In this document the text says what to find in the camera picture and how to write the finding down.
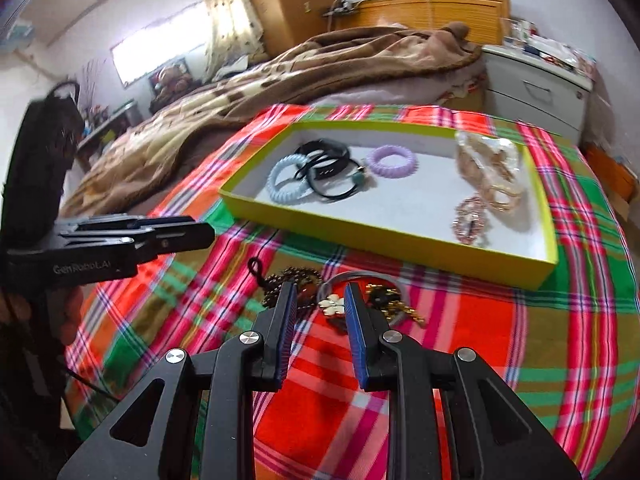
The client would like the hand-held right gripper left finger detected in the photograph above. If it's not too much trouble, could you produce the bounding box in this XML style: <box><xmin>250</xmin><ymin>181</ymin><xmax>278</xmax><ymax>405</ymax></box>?
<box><xmin>57</xmin><ymin>281</ymin><xmax>298</xmax><ymax>480</ymax></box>

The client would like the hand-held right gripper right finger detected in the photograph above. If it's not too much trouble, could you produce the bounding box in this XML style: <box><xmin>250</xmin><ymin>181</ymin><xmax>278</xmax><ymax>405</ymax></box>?
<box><xmin>344</xmin><ymin>281</ymin><xmax>583</xmax><ymax>480</ymax></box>

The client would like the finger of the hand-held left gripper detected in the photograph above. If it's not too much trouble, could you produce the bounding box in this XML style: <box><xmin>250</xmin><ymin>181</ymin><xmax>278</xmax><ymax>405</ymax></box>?
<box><xmin>62</xmin><ymin>223</ymin><xmax>216</xmax><ymax>265</ymax></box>
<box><xmin>59</xmin><ymin>214</ymin><xmax>197</xmax><ymax>236</ymax></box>

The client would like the white flower hair tie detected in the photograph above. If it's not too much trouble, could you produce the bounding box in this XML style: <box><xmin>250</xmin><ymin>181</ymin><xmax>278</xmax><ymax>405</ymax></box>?
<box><xmin>318</xmin><ymin>295</ymin><xmax>353</xmax><ymax>333</ymax></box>

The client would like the brown beaded scrunchie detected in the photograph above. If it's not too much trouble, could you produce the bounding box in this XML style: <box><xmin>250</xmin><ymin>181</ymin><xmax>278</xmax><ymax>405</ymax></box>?
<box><xmin>247</xmin><ymin>258</ymin><xmax>321</xmax><ymax>311</ymax></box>

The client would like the grey hair tie gold charm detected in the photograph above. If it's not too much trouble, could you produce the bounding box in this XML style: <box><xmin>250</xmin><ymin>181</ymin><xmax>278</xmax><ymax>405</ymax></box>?
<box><xmin>317</xmin><ymin>270</ymin><xmax>427</xmax><ymax>330</ymax></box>

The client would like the light blue spiral hair tie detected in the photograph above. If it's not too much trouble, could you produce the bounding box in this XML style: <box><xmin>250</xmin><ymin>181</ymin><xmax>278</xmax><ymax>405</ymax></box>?
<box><xmin>267</xmin><ymin>154</ymin><xmax>311</xmax><ymax>205</ymax></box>

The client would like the yellow-green cardboard box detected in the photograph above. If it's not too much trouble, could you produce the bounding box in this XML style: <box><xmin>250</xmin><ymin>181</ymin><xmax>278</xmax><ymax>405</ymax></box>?
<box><xmin>219</xmin><ymin>120</ymin><xmax>559</xmax><ymax>291</ymax></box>

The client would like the black wristband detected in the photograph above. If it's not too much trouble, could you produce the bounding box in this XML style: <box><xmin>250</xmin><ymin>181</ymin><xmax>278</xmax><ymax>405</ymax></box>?
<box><xmin>295</xmin><ymin>139</ymin><xmax>361</xmax><ymax>202</ymax></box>

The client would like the black hair tie green bead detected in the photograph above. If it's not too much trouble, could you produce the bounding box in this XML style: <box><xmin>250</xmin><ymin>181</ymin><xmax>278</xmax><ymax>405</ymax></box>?
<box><xmin>295</xmin><ymin>157</ymin><xmax>369</xmax><ymax>187</ymax></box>

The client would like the pink beaded hair clip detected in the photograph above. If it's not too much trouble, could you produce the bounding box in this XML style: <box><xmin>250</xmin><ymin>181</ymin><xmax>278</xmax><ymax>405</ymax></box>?
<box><xmin>454</xmin><ymin>196</ymin><xmax>493</xmax><ymax>247</ymax></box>

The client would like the purple spiral hair tie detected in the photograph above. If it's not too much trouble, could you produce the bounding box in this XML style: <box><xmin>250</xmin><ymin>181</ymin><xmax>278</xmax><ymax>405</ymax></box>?
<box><xmin>365</xmin><ymin>144</ymin><xmax>415</xmax><ymax>178</ymax></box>

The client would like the clear hair claw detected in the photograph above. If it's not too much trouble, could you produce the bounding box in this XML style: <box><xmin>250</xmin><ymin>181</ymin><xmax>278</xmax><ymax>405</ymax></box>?
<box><xmin>454</xmin><ymin>129</ymin><xmax>527</xmax><ymax>213</ymax></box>

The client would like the person's left forearm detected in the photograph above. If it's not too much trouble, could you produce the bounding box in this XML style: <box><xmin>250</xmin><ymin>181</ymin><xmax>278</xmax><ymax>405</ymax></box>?
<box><xmin>0</xmin><ymin>350</ymin><xmax>76</xmax><ymax>480</ymax></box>

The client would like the person's left hand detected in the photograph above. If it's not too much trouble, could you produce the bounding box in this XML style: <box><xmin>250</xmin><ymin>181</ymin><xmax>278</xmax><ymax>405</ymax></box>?
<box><xmin>0</xmin><ymin>285</ymin><xmax>86</xmax><ymax>356</ymax></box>

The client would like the cluttered side desk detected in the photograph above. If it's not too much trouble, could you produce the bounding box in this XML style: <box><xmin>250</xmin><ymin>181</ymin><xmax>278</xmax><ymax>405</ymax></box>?
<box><xmin>75</xmin><ymin>100</ymin><xmax>138</xmax><ymax>171</ymax></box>

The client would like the dry twig bunch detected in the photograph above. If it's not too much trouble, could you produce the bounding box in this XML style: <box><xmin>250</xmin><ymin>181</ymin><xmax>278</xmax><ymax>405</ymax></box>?
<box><xmin>80</xmin><ymin>57</ymin><xmax>111</xmax><ymax>111</ymax></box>

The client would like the plaid bed cloth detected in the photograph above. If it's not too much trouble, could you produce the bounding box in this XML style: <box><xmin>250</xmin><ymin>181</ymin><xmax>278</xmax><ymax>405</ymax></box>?
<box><xmin>65</xmin><ymin>102</ymin><xmax>640</xmax><ymax>480</ymax></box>

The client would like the brown teddy bear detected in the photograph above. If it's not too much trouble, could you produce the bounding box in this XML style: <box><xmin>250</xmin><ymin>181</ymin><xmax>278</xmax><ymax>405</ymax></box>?
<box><xmin>150</xmin><ymin>57</ymin><xmax>193</xmax><ymax>106</ymax></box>

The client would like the brown patterned blanket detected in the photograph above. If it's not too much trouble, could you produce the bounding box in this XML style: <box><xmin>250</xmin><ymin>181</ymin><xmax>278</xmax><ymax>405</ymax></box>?
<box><xmin>60</xmin><ymin>22</ymin><xmax>483</xmax><ymax>221</ymax></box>

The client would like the bright window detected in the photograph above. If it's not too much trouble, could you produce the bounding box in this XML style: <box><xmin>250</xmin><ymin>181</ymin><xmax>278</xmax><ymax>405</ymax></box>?
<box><xmin>110</xmin><ymin>2</ymin><xmax>211</xmax><ymax>88</ymax></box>

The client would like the dotted curtain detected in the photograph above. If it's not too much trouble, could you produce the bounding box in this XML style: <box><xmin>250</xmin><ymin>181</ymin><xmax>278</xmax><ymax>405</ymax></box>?
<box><xmin>200</xmin><ymin>0</ymin><xmax>266</xmax><ymax>68</ymax></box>

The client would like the tall wooden wardrobe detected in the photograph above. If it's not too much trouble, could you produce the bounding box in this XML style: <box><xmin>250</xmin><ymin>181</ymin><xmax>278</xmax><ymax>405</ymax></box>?
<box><xmin>237</xmin><ymin>0</ymin><xmax>341</xmax><ymax>58</ymax></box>

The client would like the power strip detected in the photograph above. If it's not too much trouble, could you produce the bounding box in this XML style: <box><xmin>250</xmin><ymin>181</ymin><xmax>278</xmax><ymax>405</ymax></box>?
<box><xmin>322</xmin><ymin>0</ymin><xmax>361</xmax><ymax>17</ymax></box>

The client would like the orange storage box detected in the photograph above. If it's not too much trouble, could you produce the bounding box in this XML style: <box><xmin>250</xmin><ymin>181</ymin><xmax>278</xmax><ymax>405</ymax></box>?
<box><xmin>582</xmin><ymin>145</ymin><xmax>636</xmax><ymax>201</ymax></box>

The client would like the grey nightstand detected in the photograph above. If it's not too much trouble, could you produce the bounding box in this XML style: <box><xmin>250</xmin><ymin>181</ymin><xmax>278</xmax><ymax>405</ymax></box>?
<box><xmin>481</xmin><ymin>44</ymin><xmax>596</xmax><ymax>133</ymax></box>

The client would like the wooden headboard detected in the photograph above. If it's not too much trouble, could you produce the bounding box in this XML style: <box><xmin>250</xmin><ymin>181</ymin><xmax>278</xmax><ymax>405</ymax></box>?
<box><xmin>332</xmin><ymin>0</ymin><xmax>511</xmax><ymax>43</ymax></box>

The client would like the pile of small packets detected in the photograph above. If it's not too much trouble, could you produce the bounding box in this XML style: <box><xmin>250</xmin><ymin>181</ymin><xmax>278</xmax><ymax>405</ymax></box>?
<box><xmin>500</xmin><ymin>16</ymin><xmax>598</xmax><ymax>78</ymax></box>

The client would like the black cable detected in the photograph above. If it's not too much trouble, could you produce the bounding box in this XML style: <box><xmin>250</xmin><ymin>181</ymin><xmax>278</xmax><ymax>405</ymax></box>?
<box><xmin>62</xmin><ymin>367</ymin><xmax>123</xmax><ymax>403</ymax></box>

